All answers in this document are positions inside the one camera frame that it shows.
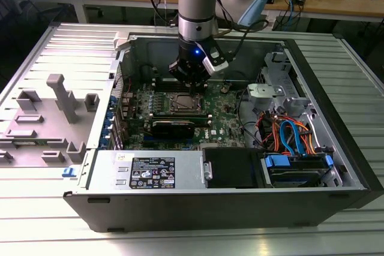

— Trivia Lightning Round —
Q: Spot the silver power supply unit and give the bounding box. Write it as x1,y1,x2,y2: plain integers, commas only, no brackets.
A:
86,149,208,192

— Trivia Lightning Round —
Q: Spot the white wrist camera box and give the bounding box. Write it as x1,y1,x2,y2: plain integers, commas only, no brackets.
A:
202,42,231,74

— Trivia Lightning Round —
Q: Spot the green motherboard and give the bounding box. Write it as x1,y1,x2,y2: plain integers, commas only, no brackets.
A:
118,80,250,152

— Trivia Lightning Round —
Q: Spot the grey corner block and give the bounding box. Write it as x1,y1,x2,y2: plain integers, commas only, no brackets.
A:
113,31,134,52

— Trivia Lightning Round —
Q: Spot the blue hanging cable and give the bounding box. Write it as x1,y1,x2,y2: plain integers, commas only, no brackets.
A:
286,0,296,26

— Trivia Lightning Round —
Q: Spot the dark office chair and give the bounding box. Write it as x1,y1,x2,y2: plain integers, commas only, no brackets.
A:
0,0,76,68

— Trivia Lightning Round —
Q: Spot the grey parts rack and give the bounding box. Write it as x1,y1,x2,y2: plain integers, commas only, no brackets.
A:
0,73,101,167

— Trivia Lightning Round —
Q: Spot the black cable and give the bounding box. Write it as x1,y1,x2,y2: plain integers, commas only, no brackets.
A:
236,88,265,150

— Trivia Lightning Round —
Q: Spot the silver drive cage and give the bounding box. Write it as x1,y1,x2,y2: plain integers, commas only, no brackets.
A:
256,51,313,110

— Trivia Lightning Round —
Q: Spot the black plastic shroud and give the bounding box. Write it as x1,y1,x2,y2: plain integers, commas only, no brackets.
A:
202,147,265,189

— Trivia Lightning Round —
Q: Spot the orange red wire bundle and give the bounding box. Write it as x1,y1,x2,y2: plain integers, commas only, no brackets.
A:
258,111,284,152

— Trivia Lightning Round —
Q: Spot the black graphics card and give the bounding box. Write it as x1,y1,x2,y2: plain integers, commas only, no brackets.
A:
149,119,196,140

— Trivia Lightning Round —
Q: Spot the silver metal bracket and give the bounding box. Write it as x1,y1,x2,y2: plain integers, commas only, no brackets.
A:
245,83,286,107

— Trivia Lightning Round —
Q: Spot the blue wire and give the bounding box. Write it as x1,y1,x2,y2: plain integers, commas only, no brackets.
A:
278,119,307,156

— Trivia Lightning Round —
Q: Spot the hard disk in blue carrier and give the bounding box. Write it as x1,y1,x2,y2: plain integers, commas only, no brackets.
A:
260,153,336,188

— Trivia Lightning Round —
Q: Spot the CPU socket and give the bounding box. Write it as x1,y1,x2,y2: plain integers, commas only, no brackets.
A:
169,91,208,116

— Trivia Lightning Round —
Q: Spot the black PC case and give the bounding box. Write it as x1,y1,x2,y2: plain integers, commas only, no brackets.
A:
62,29,384,233

